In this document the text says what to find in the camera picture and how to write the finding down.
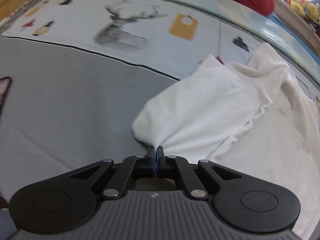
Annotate white small shirt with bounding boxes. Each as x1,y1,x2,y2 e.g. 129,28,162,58
132,43,319,239

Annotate black smartphone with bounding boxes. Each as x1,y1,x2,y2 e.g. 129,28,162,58
0,76,12,110

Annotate grey printed bed sheet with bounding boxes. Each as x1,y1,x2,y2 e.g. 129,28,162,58
1,0,317,199

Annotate light blue patterned blanket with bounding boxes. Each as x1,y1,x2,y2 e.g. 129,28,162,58
53,0,320,73

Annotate yellow plush toy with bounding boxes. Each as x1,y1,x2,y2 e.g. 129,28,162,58
286,0,319,23

